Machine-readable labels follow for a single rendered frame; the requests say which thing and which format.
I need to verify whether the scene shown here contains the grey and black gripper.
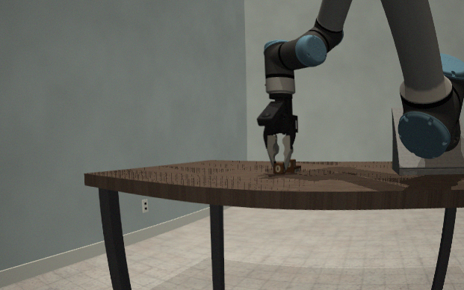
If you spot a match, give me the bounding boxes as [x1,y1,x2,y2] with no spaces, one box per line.
[263,93,298,170]

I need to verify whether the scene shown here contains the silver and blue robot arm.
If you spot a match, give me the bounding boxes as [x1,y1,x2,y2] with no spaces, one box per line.
[257,0,464,159]

